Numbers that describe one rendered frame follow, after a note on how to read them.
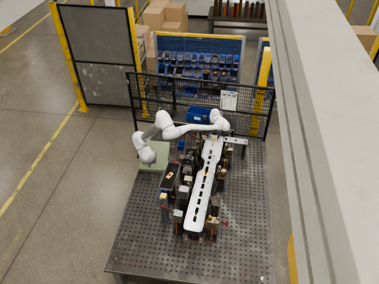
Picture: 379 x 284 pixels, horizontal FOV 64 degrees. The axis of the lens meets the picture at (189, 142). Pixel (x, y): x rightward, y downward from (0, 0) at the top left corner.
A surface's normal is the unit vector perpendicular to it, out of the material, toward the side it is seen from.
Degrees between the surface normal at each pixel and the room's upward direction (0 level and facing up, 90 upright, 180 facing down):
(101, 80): 89
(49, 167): 0
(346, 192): 0
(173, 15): 90
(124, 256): 0
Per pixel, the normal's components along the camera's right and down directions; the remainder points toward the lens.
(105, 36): -0.15, 0.68
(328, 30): 0.00, -0.73
